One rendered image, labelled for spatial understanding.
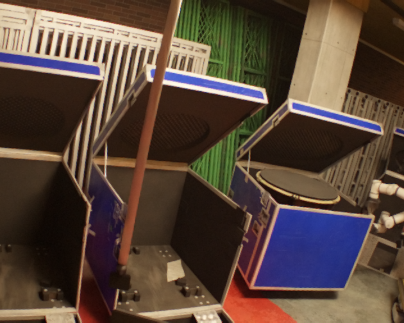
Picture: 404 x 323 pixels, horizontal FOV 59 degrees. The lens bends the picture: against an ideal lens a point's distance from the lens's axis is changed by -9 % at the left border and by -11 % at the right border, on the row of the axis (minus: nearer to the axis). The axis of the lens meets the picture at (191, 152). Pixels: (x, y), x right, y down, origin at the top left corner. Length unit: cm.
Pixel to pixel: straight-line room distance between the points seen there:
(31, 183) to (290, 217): 206
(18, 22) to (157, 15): 229
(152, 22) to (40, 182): 305
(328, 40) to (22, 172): 337
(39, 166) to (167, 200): 118
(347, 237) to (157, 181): 176
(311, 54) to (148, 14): 225
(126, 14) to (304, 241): 357
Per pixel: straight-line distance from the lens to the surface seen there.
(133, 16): 532
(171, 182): 347
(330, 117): 342
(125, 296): 282
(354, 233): 364
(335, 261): 368
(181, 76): 237
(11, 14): 376
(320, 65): 445
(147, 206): 347
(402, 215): 392
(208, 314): 296
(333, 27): 456
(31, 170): 309
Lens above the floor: 188
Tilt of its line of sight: 13 degrees down
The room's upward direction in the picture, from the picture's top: 13 degrees clockwise
